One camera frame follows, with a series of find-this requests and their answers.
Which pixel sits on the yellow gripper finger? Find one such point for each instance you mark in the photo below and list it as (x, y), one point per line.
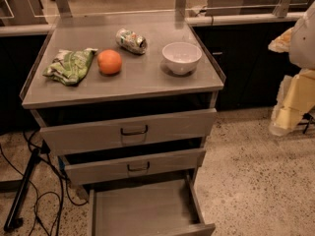
(296, 97)
(281, 44)

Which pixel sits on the orange fruit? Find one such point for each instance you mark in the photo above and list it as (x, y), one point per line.
(109, 62)

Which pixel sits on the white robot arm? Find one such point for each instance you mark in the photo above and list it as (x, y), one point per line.
(302, 44)

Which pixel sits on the grey drawer cabinet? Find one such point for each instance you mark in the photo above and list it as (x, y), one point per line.
(144, 86)

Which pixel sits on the bottom grey drawer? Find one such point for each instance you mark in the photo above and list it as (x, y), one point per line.
(158, 205)

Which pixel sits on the grey drawer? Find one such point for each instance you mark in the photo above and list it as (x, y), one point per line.
(119, 133)
(158, 205)
(136, 166)

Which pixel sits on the top grey drawer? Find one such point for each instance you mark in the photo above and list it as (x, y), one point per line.
(119, 133)

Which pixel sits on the middle grey drawer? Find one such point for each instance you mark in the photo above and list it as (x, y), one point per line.
(136, 166)

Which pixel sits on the white bowl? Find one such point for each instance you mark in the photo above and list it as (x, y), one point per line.
(181, 57)

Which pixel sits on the crushed soda can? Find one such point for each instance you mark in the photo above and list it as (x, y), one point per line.
(131, 41)

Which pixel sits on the green chip bag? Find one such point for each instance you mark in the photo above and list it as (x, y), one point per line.
(70, 67)

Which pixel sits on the black stand pole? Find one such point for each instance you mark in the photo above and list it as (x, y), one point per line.
(13, 221)

